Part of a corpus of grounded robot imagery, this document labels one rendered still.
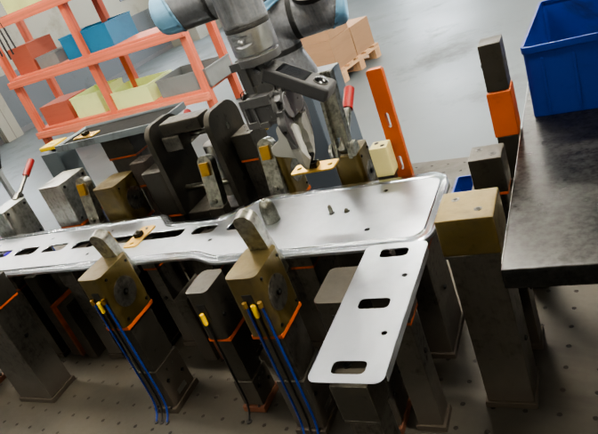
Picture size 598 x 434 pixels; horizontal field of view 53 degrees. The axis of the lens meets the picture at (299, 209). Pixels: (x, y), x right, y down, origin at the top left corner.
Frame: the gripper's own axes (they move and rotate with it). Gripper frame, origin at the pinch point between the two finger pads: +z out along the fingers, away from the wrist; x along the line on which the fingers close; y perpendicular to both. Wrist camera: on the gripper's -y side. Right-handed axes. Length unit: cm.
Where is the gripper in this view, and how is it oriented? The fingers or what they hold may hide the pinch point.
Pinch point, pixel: (311, 158)
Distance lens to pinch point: 104.9
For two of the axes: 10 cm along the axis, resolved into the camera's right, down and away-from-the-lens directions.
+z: 3.5, 8.4, 4.1
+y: -8.7, 1.3, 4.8
